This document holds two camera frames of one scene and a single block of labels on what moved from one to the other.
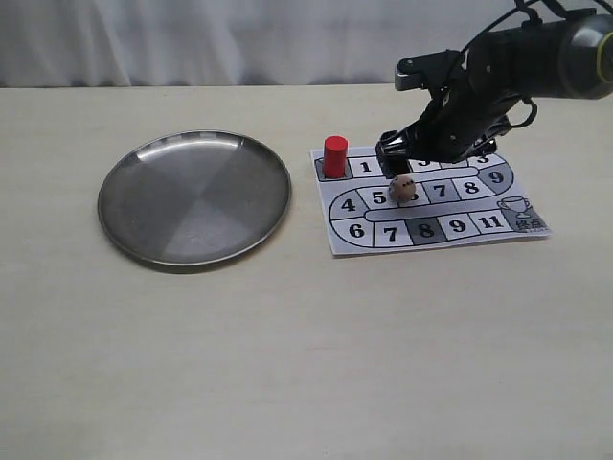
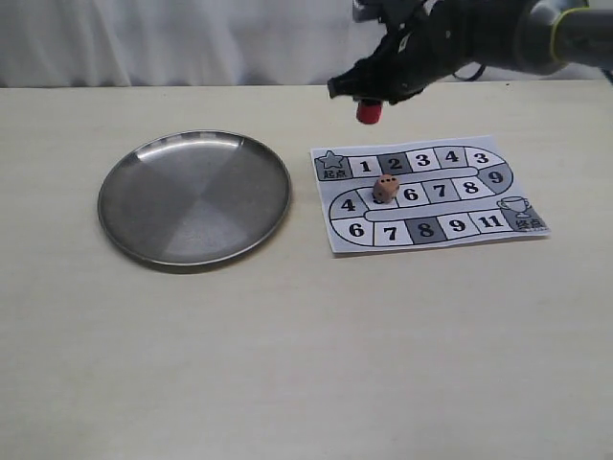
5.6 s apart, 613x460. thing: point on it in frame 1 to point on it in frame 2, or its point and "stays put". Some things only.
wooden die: [402, 188] to [386, 189]
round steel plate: [193, 197] stays put
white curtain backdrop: [83, 43] stays put
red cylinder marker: [335, 153] to [370, 111]
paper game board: [469, 200] stays put
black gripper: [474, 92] to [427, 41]
